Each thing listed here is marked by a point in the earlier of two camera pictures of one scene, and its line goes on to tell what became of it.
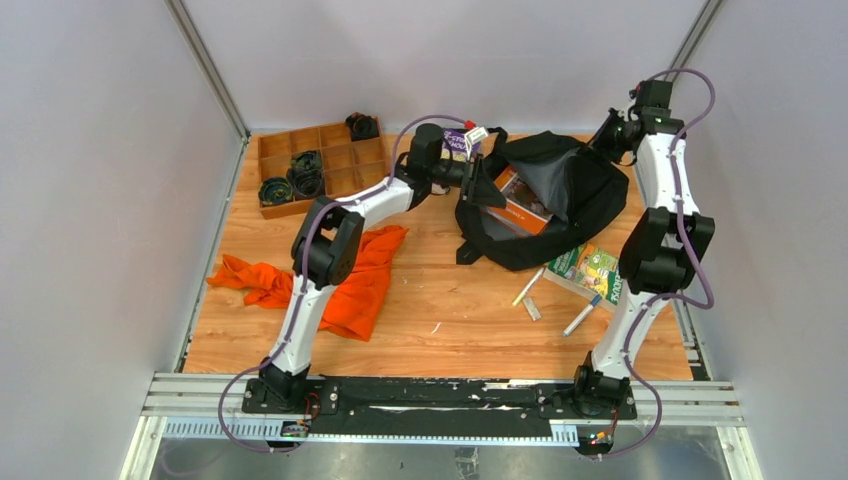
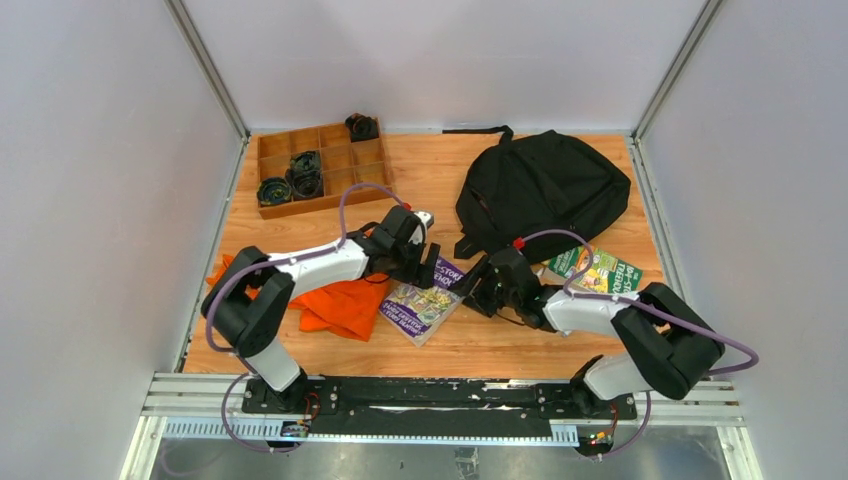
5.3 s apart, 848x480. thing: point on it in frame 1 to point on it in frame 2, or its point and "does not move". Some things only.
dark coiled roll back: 362,126 does not move
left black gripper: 474,178 to 428,266
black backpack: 559,195 does not move
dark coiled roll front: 274,190 does not move
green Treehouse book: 589,271 does not move
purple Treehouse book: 458,143 to 419,313
